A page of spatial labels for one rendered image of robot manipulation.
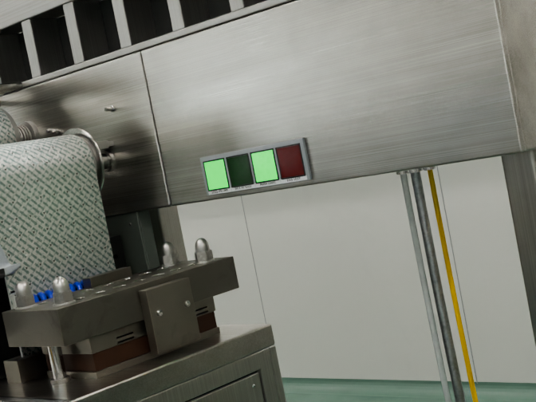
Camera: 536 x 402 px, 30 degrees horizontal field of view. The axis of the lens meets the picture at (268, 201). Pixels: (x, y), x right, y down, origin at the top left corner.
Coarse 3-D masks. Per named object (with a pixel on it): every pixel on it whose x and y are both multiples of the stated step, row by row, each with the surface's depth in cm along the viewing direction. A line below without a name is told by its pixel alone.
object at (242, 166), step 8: (232, 160) 176; (240, 160) 174; (232, 168) 176; (240, 168) 175; (248, 168) 173; (232, 176) 176; (240, 176) 175; (248, 176) 174; (232, 184) 176; (240, 184) 175
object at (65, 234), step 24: (72, 192) 185; (96, 192) 189; (0, 216) 173; (24, 216) 177; (48, 216) 180; (72, 216) 184; (96, 216) 188; (0, 240) 173; (24, 240) 176; (48, 240) 180; (72, 240) 184; (96, 240) 187; (24, 264) 176; (48, 264) 179; (72, 264) 183; (96, 264) 187; (48, 288) 179
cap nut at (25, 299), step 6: (18, 282) 167; (24, 282) 167; (18, 288) 166; (24, 288) 166; (30, 288) 167; (18, 294) 166; (24, 294) 166; (30, 294) 167; (18, 300) 166; (24, 300) 166; (30, 300) 166; (18, 306) 166; (24, 306) 166; (30, 306) 166
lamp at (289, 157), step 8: (280, 152) 168; (288, 152) 166; (296, 152) 165; (280, 160) 168; (288, 160) 167; (296, 160) 166; (280, 168) 168; (288, 168) 167; (296, 168) 166; (288, 176) 167
